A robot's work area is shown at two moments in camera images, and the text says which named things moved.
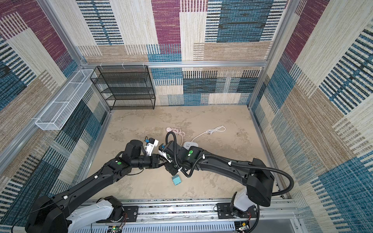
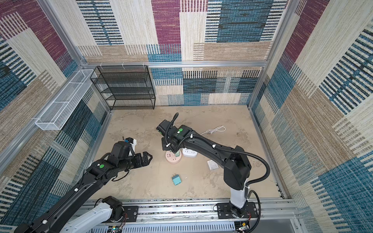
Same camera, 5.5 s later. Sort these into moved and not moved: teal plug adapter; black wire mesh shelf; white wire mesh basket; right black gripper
Moved: right black gripper
Not moved: teal plug adapter; black wire mesh shelf; white wire mesh basket
